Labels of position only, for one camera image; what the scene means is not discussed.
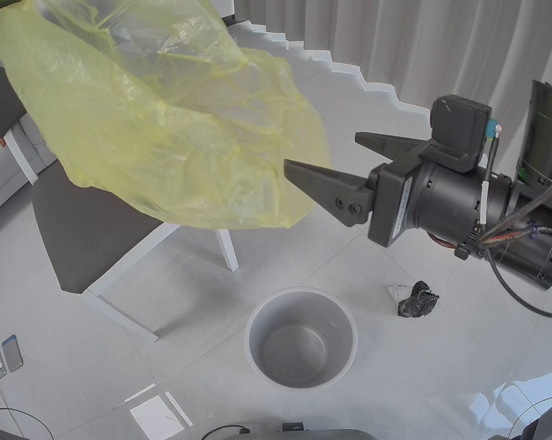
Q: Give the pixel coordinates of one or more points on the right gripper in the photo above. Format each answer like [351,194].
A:
[441,200]

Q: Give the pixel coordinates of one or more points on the clear printed wrapper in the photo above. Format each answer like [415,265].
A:
[396,291]

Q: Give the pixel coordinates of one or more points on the black plastic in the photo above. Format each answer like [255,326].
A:
[418,300]

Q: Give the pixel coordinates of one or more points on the yellow plastic bag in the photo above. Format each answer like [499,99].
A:
[143,108]

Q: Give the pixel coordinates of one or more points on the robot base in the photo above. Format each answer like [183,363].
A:
[303,436]

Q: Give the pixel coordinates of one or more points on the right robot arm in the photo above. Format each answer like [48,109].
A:
[542,131]

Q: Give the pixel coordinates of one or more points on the white trash bin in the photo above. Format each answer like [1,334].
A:
[299,310]

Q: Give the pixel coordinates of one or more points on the white curtain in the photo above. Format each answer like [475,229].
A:
[395,25]

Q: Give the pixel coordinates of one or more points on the grey and white chair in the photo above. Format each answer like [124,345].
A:
[83,227]

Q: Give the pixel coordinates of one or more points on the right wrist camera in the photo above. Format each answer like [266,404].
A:
[459,126]

